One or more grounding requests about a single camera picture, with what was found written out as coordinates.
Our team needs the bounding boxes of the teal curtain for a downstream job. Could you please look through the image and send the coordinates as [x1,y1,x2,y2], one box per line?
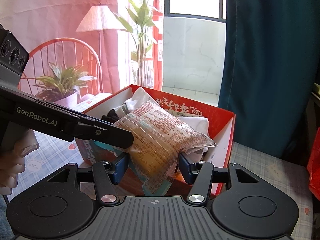
[219,0,319,162]

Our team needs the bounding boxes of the plaid strawberry bedsheet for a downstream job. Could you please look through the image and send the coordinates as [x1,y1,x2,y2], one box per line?
[4,93,316,240]

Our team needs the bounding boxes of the person's left hand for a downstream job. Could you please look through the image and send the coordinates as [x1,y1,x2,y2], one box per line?
[0,129,39,196]

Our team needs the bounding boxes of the red plastic bag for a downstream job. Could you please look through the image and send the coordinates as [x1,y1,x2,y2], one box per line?
[307,128,320,200]

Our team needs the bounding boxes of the black soft cloth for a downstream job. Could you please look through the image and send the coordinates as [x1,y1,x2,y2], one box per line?
[101,109,120,124]

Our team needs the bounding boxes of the pink printed backdrop curtain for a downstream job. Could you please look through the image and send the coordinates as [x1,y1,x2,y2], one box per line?
[0,0,164,103]

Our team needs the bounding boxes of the printed plastic package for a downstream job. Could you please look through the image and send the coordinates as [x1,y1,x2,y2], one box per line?
[114,101,216,196]

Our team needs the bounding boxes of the white garment in box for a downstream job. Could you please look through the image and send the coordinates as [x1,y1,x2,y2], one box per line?
[114,87,209,162]

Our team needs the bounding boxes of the red strawberry cardboard box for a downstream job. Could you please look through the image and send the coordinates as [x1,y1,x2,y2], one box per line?
[76,85,235,196]

